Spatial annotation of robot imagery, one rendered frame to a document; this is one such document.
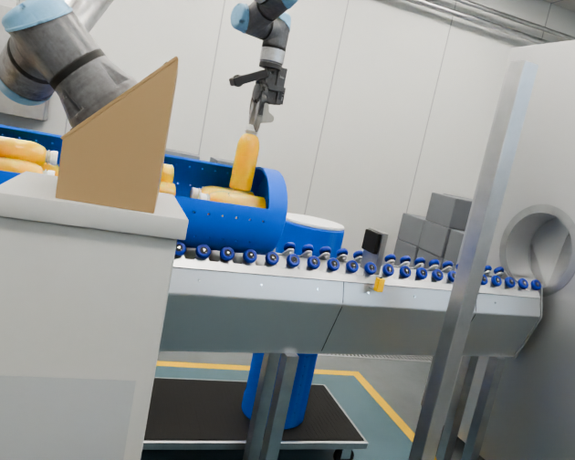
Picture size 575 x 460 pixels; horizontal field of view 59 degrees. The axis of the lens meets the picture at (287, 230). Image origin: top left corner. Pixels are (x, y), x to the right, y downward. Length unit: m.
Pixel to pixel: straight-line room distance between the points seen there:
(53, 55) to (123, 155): 0.22
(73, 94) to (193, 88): 3.87
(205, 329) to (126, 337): 0.66
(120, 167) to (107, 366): 0.37
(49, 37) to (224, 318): 0.95
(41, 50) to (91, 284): 0.42
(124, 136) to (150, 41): 3.96
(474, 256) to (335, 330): 0.52
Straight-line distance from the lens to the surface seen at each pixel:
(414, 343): 2.05
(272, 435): 1.92
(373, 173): 5.42
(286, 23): 1.65
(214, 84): 4.89
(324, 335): 1.81
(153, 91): 0.92
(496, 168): 1.70
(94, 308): 0.98
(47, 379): 1.04
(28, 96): 1.18
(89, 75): 1.01
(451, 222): 4.52
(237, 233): 1.53
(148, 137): 0.91
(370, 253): 1.91
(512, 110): 1.71
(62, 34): 1.03
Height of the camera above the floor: 1.30
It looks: 9 degrees down
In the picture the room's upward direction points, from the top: 11 degrees clockwise
